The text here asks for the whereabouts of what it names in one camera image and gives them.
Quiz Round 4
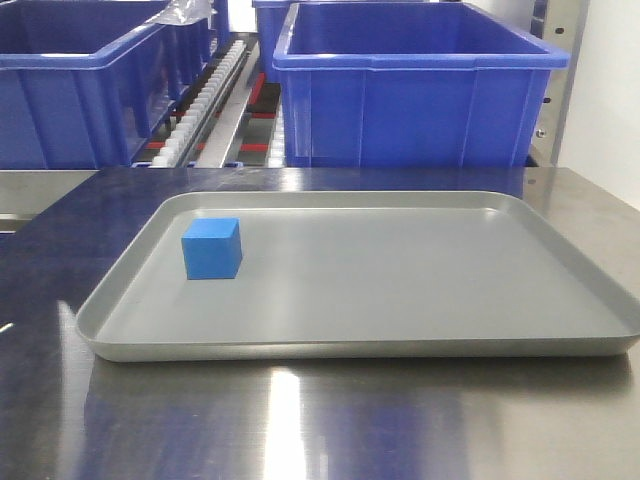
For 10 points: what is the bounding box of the blue cube block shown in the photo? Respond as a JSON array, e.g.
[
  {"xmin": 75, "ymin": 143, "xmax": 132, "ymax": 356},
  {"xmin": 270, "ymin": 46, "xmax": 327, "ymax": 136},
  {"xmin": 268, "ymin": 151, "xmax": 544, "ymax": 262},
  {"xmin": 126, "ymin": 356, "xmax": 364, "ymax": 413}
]
[{"xmin": 181, "ymin": 217, "xmax": 243, "ymax": 280}]

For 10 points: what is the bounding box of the grey metal tray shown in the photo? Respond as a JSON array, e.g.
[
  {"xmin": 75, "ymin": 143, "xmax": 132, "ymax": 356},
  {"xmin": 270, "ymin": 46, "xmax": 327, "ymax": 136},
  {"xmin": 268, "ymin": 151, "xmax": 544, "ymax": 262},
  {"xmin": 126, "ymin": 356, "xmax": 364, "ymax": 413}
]
[{"xmin": 76, "ymin": 191, "xmax": 639, "ymax": 362}]

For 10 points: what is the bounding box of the blue plastic bin right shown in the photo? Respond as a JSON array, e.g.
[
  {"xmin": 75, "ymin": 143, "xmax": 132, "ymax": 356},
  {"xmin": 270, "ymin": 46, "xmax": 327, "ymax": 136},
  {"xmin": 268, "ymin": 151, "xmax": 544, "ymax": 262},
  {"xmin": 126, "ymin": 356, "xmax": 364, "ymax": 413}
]
[{"xmin": 273, "ymin": 2, "xmax": 569, "ymax": 168}]

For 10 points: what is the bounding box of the blue plastic bin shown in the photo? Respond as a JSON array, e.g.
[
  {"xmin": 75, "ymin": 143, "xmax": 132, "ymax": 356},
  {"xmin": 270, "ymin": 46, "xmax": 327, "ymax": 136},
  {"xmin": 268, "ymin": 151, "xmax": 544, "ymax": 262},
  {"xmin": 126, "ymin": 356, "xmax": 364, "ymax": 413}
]
[
  {"xmin": 1, "ymin": 1, "xmax": 214, "ymax": 170},
  {"xmin": 273, "ymin": 2, "xmax": 569, "ymax": 168}
]

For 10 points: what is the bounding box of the blue bin rear centre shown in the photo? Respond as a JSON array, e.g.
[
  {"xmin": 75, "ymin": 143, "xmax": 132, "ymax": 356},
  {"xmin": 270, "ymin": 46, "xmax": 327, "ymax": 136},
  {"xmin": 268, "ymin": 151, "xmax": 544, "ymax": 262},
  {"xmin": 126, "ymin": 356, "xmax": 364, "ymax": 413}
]
[{"xmin": 252, "ymin": 0, "xmax": 301, "ymax": 87}]

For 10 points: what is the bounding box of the clear plastic sheet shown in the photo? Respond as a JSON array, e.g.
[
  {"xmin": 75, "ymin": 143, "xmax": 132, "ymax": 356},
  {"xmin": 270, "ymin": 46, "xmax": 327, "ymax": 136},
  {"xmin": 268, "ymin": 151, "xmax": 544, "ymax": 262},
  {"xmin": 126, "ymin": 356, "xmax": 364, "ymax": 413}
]
[{"xmin": 150, "ymin": 0, "xmax": 217, "ymax": 26}]

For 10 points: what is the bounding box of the blue plastic bin left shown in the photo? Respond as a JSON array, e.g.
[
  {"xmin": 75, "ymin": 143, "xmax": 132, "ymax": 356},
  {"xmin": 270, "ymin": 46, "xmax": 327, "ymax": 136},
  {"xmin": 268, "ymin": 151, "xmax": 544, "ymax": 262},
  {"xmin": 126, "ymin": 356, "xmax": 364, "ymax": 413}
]
[{"xmin": 1, "ymin": 1, "xmax": 214, "ymax": 170}]

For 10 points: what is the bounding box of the white roller conveyor rail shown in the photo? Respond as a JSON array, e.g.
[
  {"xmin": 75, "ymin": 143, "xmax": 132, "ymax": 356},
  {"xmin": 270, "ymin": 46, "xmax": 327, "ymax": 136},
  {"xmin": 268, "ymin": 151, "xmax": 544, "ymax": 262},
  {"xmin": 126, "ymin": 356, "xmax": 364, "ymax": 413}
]
[{"xmin": 150, "ymin": 40, "xmax": 247, "ymax": 168}]

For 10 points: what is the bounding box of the steel shelf upright post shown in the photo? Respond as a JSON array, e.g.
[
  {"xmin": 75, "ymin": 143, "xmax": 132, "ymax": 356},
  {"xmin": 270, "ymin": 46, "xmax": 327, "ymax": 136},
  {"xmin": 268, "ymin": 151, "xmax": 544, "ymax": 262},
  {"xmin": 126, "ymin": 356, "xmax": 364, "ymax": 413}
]
[{"xmin": 530, "ymin": 0, "xmax": 590, "ymax": 167}]

